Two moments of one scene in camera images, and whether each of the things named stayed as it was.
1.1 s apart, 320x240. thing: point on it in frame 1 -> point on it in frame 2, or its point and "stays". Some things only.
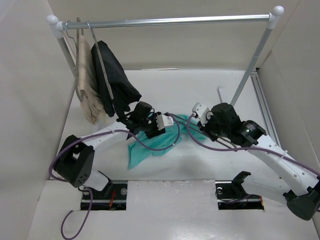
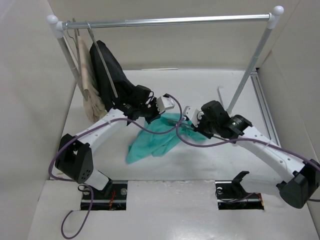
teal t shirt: [153, 146] stays
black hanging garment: [115, 88] stays
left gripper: [155, 130] -> [153, 102]
